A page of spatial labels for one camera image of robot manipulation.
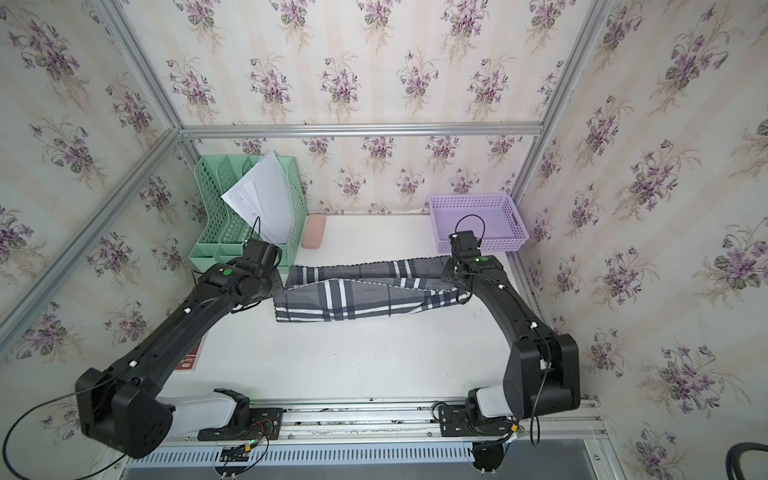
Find white paper sheets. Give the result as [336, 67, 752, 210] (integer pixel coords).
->
[221, 151, 294, 244]

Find red rectangular card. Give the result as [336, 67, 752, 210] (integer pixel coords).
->
[175, 336, 206, 372]

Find green mesh file organizer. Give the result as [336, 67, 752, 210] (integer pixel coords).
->
[188, 155, 308, 274]

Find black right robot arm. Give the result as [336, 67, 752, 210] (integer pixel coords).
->
[443, 231, 581, 420]

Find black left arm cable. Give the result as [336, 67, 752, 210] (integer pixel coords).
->
[1, 383, 127, 480]

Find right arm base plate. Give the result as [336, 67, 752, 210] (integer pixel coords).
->
[431, 402, 519, 438]

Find grey plaid pillowcase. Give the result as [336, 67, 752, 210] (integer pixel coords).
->
[273, 256, 471, 323]

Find black chair edge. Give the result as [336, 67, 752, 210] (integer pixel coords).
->
[725, 442, 768, 480]

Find small circuit board with wires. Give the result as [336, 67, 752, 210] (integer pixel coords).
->
[218, 440, 270, 466]

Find pink eraser block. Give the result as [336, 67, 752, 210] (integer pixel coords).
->
[301, 214, 327, 250]

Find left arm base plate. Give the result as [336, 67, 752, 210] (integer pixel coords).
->
[196, 408, 285, 442]

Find purple plastic basket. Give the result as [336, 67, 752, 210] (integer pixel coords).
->
[428, 193, 530, 254]

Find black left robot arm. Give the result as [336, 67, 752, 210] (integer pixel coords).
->
[75, 239, 282, 459]

